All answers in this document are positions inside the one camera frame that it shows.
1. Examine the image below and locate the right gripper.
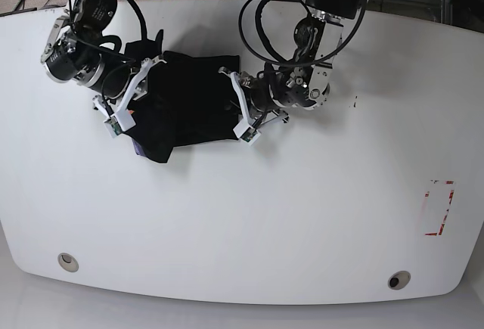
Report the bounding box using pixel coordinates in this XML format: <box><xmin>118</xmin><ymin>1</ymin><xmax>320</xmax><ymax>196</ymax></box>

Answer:
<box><xmin>92</xmin><ymin>56</ymin><xmax>166</xmax><ymax>117</ymax></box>

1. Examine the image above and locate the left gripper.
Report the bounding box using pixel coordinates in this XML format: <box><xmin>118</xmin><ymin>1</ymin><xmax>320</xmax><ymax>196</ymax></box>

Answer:
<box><xmin>218</xmin><ymin>66</ymin><xmax>291</xmax><ymax>133</ymax></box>

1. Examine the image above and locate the black t-shirt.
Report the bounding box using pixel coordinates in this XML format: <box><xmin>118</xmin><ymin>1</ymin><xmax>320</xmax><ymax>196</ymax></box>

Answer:
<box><xmin>125</xmin><ymin>32</ymin><xmax>240</xmax><ymax>163</ymax></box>

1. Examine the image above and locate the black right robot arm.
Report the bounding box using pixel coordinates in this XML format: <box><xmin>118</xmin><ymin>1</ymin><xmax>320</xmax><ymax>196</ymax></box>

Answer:
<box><xmin>41</xmin><ymin>0</ymin><xmax>163</xmax><ymax>116</ymax></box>

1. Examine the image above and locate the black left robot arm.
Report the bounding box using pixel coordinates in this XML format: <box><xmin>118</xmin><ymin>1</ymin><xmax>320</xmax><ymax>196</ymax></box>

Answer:
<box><xmin>220</xmin><ymin>0</ymin><xmax>368</xmax><ymax>142</ymax></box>

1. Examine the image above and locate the red tape rectangle marking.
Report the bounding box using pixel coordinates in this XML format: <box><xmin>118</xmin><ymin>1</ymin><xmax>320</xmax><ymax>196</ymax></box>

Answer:
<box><xmin>420</xmin><ymin>180</ymin><xmax>456</xmax><ymax>237</ymax></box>

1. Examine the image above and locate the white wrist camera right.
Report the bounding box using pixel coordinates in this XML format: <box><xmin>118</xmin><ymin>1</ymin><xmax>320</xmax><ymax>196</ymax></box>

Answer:
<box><xmin>104</xmin><ymin>110</ymin><xmax>135</xmax><ymax>138</ymax></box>

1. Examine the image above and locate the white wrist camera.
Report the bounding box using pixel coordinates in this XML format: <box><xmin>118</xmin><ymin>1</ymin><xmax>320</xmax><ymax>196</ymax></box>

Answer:
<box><xmin>104</xmin><ymin>110</ymin><xmax>135</xmax><ymax>138</ymax></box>
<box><xmin>233</xmin><ymin>120</ymin><xmax>261</xmax><ymax>146</ymax></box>

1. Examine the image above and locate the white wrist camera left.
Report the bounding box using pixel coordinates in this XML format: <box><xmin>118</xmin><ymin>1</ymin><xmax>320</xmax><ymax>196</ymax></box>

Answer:
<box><xmin>233</xmin><ymin>120</ymin><xmax>261</xmax><ymax>146</ymax></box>

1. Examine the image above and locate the left table cable grommet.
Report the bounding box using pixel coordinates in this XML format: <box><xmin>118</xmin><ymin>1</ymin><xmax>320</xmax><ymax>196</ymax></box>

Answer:
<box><xmin>57</xmin><ymin>253</ymin><xmax>79</xmax><ymax>273</ymax></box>

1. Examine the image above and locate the table cable grommet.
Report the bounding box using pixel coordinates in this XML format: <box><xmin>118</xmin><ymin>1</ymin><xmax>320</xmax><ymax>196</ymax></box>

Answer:
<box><xmin>57</xmin><ymin>253</ymin><xmax>79</xmax><ymax>273</ymax></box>
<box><xmin>388</xmin><ymin>271</ymin><xmax>411</xmax><ymax>290</ymax></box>

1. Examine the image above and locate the right table cable grommet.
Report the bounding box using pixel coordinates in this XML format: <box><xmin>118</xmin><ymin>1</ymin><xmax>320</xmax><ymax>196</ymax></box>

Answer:
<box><xmin>388</xmin><ymin>271</ymin><xmax>411</xmax><ymax>290</ymax></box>

